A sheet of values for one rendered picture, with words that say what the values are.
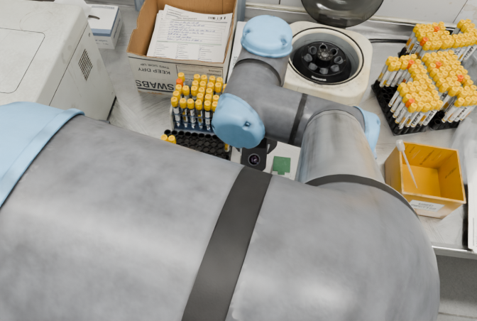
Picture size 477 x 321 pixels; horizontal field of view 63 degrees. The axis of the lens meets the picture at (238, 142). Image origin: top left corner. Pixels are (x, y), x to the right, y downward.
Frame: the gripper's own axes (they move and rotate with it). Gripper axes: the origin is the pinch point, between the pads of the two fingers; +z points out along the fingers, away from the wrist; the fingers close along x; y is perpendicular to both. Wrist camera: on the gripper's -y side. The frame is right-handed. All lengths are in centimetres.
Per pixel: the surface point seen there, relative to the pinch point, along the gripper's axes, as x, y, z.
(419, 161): -40.5, 7.3, 6.9
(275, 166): -5.3, 0.6, 3.3
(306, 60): -12.0, 30.2, -0.3
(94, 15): 48, 45, 4
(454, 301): -92, -5, 98
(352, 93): -22.8, 19.8, -1.4
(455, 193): -45.0, -2.4, 2.8
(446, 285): -90, 1, 98
